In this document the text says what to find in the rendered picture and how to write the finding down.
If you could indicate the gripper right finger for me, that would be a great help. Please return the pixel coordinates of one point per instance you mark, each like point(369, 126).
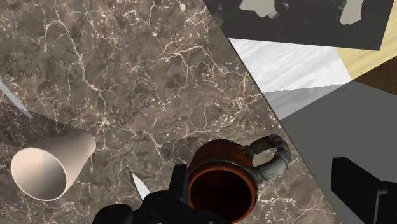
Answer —
point(356, 186)

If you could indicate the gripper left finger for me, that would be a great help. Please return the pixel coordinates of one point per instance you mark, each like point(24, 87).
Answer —
point(178, 183)

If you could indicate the white serrated knife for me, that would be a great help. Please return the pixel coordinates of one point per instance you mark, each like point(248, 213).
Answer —
point(141, 187)

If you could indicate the beige cone-shaped cup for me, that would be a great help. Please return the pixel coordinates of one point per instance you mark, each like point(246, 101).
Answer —
point(71, 155)

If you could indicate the dark patterned robot stand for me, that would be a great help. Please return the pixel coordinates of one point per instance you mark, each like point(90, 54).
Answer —
point(310, 28)

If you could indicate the thin pale grey slab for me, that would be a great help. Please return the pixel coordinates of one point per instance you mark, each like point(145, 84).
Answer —
point(12, 99)

